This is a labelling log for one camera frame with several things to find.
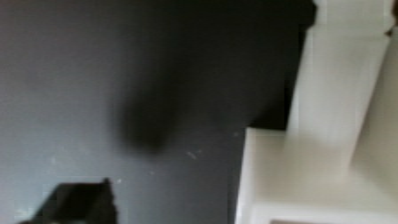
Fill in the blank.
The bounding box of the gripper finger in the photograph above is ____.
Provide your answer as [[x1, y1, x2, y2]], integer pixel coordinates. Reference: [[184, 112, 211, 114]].
[[17, 178, 118, 224]]

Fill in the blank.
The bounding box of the white chair seat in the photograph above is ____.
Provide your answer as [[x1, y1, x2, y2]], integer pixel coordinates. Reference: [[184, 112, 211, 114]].
[[234, 0, 398, 224]]

